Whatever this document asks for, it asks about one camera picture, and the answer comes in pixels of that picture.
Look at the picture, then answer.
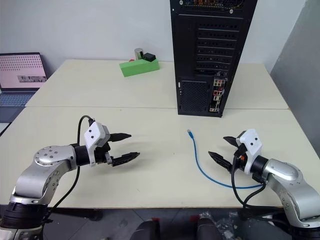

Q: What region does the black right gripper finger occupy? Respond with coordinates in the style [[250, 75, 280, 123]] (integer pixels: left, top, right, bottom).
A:
[[207, 151, 233, 172], [222, 136, 241, 149]]

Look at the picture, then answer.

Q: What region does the silver metal cylinder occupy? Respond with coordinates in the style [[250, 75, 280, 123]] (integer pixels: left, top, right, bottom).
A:
[[133, 47, 146, 61]]

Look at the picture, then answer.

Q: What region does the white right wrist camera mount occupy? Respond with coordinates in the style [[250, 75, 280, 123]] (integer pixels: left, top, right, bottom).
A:
[[235, 128, 263, 175]]

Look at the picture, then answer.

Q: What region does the open laptop computer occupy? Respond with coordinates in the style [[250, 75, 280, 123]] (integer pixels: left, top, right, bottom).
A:
[[0, 52, 49, 137]]

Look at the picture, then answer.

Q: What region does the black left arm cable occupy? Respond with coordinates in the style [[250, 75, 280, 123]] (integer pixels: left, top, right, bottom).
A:
[[48, 115, 96, 214]]

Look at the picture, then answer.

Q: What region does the black computer tower case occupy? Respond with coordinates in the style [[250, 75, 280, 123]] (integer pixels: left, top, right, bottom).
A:
[[169, 0, 259, 119]]

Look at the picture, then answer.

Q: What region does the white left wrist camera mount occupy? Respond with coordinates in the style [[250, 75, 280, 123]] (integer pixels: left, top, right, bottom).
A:
[[83, 121, 110, 168]]

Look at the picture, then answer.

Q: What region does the green rectangular box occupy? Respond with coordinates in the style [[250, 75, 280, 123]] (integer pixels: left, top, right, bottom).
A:
[[118, 58, 161, 79]]

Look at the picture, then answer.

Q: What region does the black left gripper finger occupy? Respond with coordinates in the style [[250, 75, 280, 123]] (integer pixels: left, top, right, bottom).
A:
[[109, 132, 132, 144], [111, 151, 141, 168]]

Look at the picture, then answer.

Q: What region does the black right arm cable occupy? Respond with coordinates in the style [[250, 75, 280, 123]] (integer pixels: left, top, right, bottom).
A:
[[230, 154, 267, 209]]

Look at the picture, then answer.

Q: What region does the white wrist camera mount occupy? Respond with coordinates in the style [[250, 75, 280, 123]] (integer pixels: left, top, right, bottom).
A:
[[83, 121, 110, 168], [235, 128, 263, 175]]

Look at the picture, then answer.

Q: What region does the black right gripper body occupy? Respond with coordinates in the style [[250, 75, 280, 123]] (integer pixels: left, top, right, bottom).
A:
[[233, 143, 248, 171]]

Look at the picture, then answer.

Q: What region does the blue ethernet cable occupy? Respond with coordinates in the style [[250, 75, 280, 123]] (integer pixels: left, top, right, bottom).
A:
[[186, 128, 264, 190]]

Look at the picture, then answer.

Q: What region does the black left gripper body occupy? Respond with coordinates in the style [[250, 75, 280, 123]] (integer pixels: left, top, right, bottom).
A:
[[93, 141, 114, 166]]

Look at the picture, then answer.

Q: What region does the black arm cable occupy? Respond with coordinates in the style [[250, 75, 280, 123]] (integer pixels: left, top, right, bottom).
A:
[[48, 115, 96, 214], [230, 154, 267, 209]]

